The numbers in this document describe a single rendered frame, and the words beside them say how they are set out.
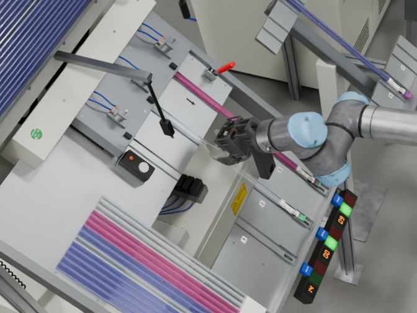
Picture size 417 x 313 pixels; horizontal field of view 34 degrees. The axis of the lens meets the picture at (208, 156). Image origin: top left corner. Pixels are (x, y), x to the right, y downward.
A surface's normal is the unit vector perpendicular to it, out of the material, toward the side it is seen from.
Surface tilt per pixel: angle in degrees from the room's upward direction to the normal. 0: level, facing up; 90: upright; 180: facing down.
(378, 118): 27
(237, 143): 57
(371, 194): 0
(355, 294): 0
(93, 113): 44
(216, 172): 0
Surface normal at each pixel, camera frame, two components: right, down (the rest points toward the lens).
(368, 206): -0.22, -0.58
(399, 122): -0.53, -0.24
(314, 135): 0.62, -0.11
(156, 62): 0.45, -0.24
